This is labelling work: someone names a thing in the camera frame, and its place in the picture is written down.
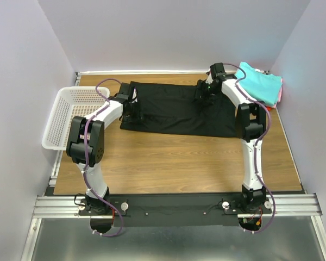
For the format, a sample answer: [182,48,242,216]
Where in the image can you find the black t shirt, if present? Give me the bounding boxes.
[120,82,236,138]

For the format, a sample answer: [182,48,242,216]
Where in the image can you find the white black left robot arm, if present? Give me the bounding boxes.
[66,83,141,214]

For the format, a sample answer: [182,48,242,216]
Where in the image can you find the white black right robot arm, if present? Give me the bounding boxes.
[195,63,267,212]

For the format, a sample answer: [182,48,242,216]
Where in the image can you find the folded turquoise t shirt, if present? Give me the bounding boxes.
[239,62,282,106]

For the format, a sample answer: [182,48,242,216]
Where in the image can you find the white plastic laundry basket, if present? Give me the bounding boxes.
[41,86,105,151]

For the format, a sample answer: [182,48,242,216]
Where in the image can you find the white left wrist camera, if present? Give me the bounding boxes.
[132,88,137,102]

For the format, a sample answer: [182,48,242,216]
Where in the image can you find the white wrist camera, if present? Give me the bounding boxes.
[132,88,137,102]
[205,69,214,85]

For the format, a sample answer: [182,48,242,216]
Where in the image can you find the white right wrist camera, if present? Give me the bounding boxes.
[205,69,214,85]

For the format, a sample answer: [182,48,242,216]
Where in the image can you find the aluminium frame rail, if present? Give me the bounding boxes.
[33,194,322,219]

